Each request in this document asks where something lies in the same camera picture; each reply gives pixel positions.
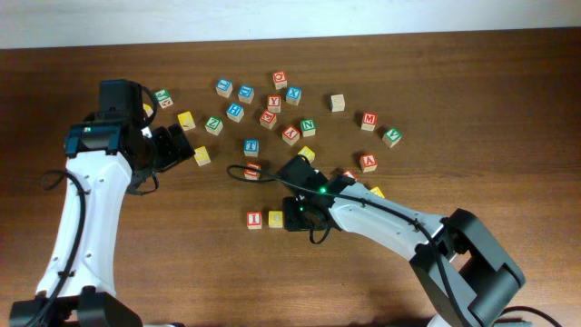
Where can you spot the red letter A block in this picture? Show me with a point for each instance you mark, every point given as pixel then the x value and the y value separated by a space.
pixel 368 163

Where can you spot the yellow block centre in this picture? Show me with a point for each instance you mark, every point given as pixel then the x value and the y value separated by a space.
pixel 308 153

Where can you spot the yellow block upper middle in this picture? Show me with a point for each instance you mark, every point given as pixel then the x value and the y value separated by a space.
pixel 186 121

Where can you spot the yellow block lower middle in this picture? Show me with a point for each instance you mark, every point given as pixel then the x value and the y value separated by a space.
pixel 201 156

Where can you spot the yellow letter S block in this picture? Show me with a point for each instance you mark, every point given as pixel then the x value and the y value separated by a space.
pixel 377 191

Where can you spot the red letter Q block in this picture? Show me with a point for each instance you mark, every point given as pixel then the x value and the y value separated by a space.
pixel 280 80

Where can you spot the yellow letter C block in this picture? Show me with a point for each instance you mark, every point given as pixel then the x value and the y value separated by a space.
pixel 275 219

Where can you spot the blue letter T block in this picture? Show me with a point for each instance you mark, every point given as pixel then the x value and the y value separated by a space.
pixel 251 147

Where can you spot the red letter U block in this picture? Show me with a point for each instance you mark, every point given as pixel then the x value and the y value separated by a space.
pixel 252 172

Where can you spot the green letter V block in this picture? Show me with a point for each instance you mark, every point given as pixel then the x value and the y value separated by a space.
pixel 391 137

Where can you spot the red letter E block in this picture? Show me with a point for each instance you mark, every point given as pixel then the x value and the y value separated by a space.
pixel 268 119

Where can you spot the green letter Z block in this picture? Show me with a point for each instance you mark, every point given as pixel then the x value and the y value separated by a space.
pixel 214 125

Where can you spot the blue letter D block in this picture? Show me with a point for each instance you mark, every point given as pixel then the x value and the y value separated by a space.
pixel 246 94

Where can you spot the blue block top left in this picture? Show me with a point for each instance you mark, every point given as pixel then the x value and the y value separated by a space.
pixel 224 87

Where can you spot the red letter I block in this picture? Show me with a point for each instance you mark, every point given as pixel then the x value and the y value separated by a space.
pixel 254 220

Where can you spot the plain wooden block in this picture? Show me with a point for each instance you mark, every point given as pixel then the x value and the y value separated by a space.
pixel 337 103

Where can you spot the red letter Y block upper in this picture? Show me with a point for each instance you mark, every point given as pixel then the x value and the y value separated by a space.
pixel 274 103

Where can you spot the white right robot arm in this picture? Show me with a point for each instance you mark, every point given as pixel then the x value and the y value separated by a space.
pixel 467 275

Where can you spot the green letter N block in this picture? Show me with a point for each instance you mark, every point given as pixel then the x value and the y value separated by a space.
pixel 308 127

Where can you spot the red number 3 block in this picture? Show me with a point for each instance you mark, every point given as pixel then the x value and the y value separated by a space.
pixel 350 174

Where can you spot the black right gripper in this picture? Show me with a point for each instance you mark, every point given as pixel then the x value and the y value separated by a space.
pixel 291 222

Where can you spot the red letter Y block lower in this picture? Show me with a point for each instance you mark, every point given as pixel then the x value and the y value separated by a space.
pixel 290 135

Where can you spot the red letter y block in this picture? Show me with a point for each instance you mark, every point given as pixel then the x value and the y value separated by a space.
pixel 290 135
pixel 274 103

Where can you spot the blue letter H block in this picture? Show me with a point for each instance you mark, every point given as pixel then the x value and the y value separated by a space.
pixel 235 112

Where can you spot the red letter M block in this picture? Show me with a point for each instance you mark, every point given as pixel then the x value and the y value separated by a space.
pixel 369 122

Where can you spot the blue letter X block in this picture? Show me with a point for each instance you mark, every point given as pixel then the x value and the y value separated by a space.
pixel 293 95

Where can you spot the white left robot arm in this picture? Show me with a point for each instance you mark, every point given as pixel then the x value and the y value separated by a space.
pixel 108 155

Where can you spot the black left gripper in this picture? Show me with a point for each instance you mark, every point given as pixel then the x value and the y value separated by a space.
pixel 173 152

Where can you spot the green letter J block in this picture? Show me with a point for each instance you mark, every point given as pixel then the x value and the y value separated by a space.
pixel 163 98

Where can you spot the yellow block far left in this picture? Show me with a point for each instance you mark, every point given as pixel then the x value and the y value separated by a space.
pixel 148 109

